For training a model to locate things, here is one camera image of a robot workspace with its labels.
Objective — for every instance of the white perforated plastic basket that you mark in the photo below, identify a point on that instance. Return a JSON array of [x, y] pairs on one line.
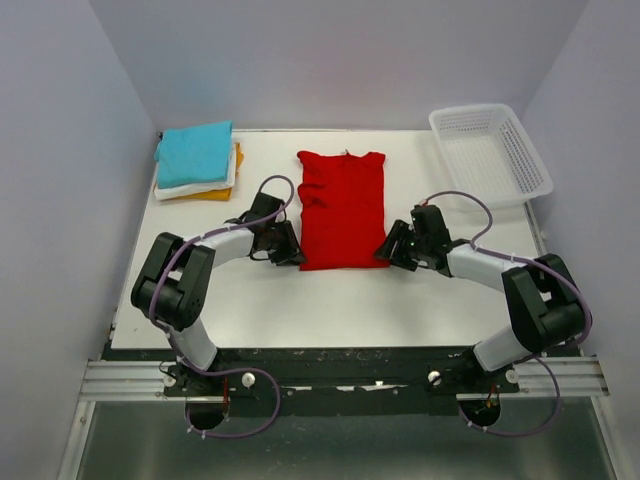
[[488, 154]]

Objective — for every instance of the folded orange t shirt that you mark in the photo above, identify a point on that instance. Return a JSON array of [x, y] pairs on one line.
[[217, 191]]

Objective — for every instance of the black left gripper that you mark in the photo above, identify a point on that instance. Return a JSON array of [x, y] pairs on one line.
[[291, 255]]

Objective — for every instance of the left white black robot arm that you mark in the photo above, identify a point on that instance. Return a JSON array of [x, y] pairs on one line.
[[171, 288]]

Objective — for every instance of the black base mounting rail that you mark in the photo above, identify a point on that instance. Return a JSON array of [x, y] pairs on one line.
[[254, 382]]

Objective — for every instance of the red t shirt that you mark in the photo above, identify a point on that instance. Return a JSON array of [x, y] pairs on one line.
[[342, 216]]

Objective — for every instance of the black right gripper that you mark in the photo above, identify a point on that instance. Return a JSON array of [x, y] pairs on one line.
[[398, 233]]

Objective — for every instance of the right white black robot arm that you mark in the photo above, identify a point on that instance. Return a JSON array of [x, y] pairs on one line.
[[542, 301]]

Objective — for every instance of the folded white t shirt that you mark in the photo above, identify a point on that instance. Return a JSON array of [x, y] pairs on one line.
[[170, 193]]

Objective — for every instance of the folded light blue t shirt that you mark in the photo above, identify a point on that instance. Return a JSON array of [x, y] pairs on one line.
[[197, 154]]

